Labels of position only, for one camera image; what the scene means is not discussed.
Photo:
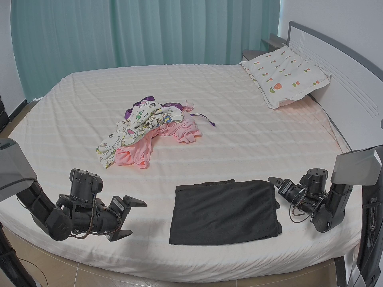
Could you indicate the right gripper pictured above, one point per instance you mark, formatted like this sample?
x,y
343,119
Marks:
x,y
291,191

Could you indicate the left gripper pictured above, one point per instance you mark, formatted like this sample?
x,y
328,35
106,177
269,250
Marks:
x,y
101,218

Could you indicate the black T-shirt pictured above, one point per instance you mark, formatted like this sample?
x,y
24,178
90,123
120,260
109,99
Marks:
x,y
224,211

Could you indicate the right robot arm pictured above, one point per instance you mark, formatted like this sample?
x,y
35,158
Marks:
x,y
338,196

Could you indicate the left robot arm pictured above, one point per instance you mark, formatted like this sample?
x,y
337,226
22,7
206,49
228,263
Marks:
x,y
36,205

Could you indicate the pile of clothes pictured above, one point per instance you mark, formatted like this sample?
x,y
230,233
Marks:
x,y
143,127

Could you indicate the bed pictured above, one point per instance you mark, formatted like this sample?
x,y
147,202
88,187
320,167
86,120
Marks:
x,y
209,88

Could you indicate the white printed pillow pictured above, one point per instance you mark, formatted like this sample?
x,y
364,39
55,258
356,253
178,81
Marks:
x,y
284,73

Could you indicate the grey bedside table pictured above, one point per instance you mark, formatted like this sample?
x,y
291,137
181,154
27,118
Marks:
x,y
254,54

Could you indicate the blue-green curtain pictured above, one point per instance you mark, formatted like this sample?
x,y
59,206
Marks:
x,y
194,22
59,40

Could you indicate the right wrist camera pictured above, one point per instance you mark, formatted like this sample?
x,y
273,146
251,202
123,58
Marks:
x,y
303,180

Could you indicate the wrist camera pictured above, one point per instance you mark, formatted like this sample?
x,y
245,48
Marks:
x,y
303,180
97,184

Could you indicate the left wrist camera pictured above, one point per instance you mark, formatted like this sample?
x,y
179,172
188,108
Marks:
x,y
97,184

